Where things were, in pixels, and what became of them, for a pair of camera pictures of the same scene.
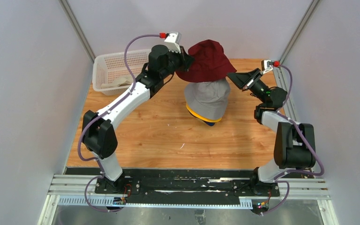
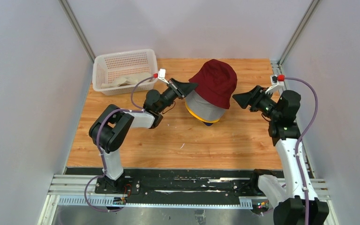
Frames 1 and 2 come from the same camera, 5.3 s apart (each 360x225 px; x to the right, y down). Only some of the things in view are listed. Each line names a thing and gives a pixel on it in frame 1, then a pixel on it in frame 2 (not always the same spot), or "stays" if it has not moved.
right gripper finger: [243, 78] to [251, 96]
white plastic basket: [110, 76] stays
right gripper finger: [245, 84] to [252, 100]
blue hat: [210, 123] stays
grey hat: [209, 99] stays
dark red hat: [210, 64] to [217, 82]
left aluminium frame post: [77, 29] stays
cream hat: [122, 82] stays
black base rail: [188, 186] stays
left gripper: [185, 60] to [181, 89]
